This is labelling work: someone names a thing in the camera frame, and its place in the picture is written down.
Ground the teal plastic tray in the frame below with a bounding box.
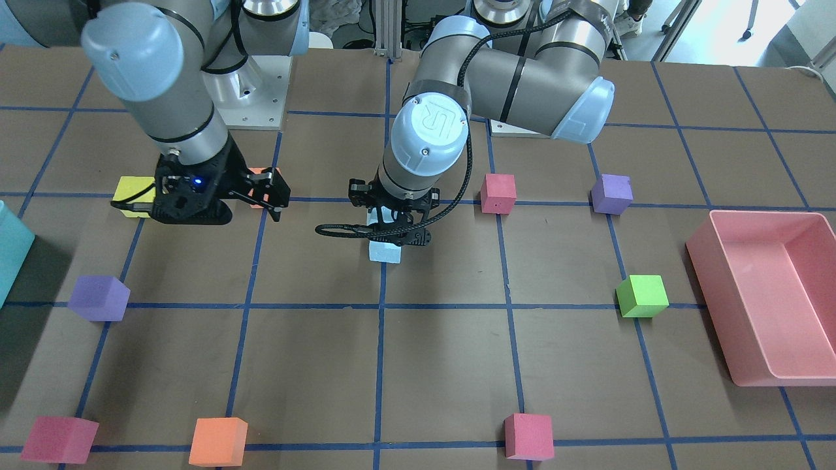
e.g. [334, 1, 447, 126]
[1, 200, 35, 306]

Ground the pink block back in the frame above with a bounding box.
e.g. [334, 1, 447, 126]
[479, 173, 517, 215]

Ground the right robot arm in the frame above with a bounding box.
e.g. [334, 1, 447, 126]
[2, 1, 310, 225]

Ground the orange block front row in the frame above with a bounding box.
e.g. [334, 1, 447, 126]
[188, 417, 248, 467]

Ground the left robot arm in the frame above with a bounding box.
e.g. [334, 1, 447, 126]
[316, 1, 621, 246]

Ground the purple block near pink tray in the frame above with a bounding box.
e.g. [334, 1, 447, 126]
[590, 174, 634, 216]

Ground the orange block row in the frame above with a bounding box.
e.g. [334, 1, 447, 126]
[248, 168, 281, 205]
[188, 417, 248, 467]

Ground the aluminium frame post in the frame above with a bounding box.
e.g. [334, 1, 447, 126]
[370, 1, 404, 63]

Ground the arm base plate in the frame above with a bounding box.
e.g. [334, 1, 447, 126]
[202, 55, 293, 131]
[487, 119, 556, 139]

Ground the orange block back row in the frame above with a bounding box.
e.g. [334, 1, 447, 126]
[248, 168, 281, 205]

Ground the purple block near teal tray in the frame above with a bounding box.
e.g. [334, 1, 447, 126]
[67, 275, 131, 322]

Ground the pink block front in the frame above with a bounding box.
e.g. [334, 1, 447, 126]
[504, 413, 555, 462]
[20, 416, 99, 464]

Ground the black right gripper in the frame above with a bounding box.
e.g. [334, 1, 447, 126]
[150, 136, 291, 225]

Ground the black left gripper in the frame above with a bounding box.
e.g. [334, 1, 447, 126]
[349, 179, 440, 247]

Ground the yellow block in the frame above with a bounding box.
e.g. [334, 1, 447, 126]
[113, 176, 155, 203]

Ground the light blue block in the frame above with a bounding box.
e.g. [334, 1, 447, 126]
[368, 241, 401, 264]
[366, 206, 393, 227]

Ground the pink plastic tray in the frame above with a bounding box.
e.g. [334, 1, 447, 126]
[686, 210, 835, 386]

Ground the green block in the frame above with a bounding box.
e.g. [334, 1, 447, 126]
[615, 275, 669, 318]

